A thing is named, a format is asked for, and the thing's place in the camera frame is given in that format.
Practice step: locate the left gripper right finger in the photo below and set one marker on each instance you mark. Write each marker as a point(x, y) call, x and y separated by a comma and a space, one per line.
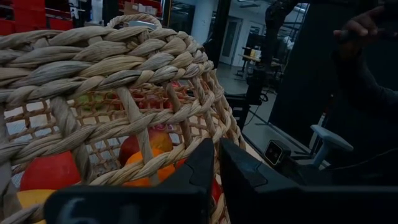
point(280, 205)

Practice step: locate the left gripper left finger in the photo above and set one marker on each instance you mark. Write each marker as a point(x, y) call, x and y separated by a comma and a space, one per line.
point(140, 205)

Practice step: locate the orange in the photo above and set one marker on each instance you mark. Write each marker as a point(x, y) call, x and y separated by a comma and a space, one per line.
point(133, 161)

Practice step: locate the red orange peach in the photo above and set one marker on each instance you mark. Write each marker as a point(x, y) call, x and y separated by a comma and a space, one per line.
point(158, 143)

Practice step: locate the small red apple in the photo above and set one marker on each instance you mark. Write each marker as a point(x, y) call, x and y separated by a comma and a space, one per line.
point(216, 189)

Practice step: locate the purple grape bunch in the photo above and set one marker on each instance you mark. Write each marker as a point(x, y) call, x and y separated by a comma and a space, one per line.
point(161, 127)

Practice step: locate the yellow bell pepper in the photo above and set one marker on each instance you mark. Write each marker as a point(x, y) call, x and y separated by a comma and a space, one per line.
point(32, 199)

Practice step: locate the green apple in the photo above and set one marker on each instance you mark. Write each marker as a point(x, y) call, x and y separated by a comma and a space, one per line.
point(84, 100)

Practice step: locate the woven straw basket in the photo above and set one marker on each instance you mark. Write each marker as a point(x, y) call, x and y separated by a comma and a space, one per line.
point(93, 56)

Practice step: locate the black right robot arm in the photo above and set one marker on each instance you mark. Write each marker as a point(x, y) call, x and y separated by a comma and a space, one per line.
point(304, 77)

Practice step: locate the person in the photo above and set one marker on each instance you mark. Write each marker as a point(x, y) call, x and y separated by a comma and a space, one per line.
point(367, 87)

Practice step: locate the background work table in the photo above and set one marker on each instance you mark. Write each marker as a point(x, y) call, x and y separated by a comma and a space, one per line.
point(252, 57)

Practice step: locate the white door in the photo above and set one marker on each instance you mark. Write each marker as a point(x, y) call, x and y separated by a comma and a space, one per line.
point(231, 40)

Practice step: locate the black vertical pole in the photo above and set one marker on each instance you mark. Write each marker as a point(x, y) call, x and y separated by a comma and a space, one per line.
point(222, 25)

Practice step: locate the person's hand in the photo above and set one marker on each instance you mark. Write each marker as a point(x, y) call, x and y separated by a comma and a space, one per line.
point(357, 28)

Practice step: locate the white pillar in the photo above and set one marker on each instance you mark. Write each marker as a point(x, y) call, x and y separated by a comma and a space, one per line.
point(202, 21)

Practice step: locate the red storage shelves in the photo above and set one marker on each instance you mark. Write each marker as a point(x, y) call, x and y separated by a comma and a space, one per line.
point(28, 15)

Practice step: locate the small black table camera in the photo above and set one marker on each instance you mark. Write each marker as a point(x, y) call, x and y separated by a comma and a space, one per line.
point(273, 152)

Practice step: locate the black aluminium table frame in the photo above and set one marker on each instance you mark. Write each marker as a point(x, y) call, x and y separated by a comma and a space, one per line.
point(236, 102)

